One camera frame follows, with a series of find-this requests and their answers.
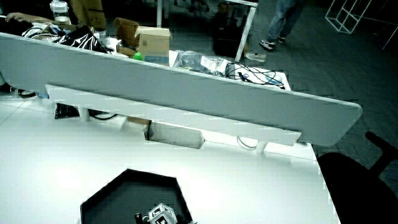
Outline tall brown cardboard box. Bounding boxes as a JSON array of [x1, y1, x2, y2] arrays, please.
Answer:
[[70, 0, 107, 31]]

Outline black office chair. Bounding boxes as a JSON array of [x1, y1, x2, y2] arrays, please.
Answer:
[[317, 131, 398, 224]]

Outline clear plastic bag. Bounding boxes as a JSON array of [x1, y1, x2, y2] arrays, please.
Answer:
[[173, 50, 231, 77]]

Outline white looped cable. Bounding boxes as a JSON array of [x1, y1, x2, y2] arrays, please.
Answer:
[[236, 136, 260, 151]]

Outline black plastic bag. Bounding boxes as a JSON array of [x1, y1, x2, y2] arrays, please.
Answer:
[[60, 26, 108, 54]]

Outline grey cable tray box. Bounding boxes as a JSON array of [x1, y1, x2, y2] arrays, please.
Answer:
[[144, 120, 205, 149]]

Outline open brown cardboard box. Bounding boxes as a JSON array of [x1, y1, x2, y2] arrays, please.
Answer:
[[113, 17, 140, 48]]

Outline cardboard box with blue label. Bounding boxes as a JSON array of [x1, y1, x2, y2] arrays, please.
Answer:
[[135, 26, 172, 67]]

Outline black cable under shelf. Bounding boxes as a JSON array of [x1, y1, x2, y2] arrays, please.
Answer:
[[88, 109, 118, 121]]

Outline black power adapter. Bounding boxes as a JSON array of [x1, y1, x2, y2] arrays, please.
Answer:
[[54, 103, 80, 120]]

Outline white wire frame rack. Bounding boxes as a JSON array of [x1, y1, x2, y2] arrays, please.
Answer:
[[325, 0, 373, 35]]

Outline black tangled cables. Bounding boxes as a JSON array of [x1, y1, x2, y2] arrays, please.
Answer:
[[226, 62, 285, 90]]

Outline black bag on floor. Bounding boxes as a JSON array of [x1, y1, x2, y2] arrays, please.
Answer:
[[212, 12, 247, 58]]

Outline black hexagonal plate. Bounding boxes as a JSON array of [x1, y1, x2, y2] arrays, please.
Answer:
[[80, 169, 194, 224]]

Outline clear plastic bottle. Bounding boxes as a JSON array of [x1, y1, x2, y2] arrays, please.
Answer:
[[49, 0, 72, 25]]

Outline white table frame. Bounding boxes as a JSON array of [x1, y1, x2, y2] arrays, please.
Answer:
[[226, 0, 267, 63]]

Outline grey desk divider panel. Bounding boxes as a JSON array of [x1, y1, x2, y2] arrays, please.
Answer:
[[0, 32, 363, 147]]

